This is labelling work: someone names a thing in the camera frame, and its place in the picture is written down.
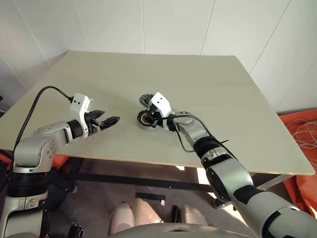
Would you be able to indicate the large orange cloth bag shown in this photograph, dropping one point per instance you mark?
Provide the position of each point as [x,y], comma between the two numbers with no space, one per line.
[304,191]

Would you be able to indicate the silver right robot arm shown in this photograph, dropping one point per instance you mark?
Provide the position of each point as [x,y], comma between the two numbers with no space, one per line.
[230,173]

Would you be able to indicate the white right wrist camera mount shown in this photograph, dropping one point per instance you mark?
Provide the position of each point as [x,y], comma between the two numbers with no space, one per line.
[161,101]

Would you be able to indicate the black floor tape strip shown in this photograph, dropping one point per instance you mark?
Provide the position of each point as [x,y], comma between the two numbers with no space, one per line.
[149,196]

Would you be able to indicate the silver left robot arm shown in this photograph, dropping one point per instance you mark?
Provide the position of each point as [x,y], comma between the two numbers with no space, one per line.
[32,148]

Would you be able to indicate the grey spoked rotor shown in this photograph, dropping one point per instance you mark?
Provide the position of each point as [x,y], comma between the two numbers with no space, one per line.
[144,99]

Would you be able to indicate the beige rounded shape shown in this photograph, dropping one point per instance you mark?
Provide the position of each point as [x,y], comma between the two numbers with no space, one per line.
[194,215]
[122,218]

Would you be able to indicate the small black upright block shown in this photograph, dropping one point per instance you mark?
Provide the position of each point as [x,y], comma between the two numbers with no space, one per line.
[176,213]

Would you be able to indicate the black ribbed floor object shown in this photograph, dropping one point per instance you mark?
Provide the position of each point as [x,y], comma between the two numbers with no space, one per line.
[74,231]

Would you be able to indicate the grey rounded body shell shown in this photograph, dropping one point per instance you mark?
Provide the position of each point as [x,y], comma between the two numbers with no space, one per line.
[180,230]

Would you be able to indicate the metal table frame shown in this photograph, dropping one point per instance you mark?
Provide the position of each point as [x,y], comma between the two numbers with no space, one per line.
[123,179]

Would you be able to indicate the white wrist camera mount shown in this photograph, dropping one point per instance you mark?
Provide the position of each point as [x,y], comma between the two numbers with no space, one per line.
[161,101]
[79,101]

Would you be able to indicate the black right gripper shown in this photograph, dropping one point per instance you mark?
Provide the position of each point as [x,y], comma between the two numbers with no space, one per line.
[154,112]

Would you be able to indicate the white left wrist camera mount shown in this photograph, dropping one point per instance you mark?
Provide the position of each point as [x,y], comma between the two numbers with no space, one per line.
[79,101]

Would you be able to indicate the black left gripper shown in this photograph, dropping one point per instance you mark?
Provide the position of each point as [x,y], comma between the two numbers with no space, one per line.
[90,124]

